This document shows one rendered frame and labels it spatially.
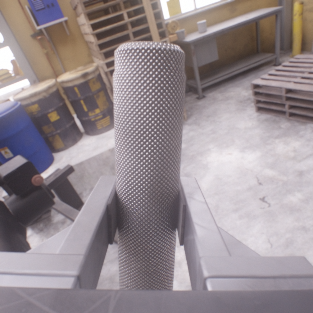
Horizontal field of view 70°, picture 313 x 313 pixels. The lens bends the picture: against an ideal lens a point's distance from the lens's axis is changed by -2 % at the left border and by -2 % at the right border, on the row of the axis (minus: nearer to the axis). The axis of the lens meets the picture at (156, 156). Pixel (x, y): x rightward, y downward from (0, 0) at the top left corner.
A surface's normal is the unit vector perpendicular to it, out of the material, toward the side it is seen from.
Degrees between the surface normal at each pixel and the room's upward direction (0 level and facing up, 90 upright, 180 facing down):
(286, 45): 90
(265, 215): 0
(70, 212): 0
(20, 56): 90
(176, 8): 90
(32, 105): 90
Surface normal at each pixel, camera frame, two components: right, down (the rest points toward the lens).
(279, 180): -0.27, -0.79
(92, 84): 0.61, 0.30
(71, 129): 0.89, 0.02
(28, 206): 0.56, -0.10
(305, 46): -0.90, 0.41
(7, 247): 0.64, -0.73
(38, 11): 0.36, 0.45
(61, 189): 0.77, 0.16
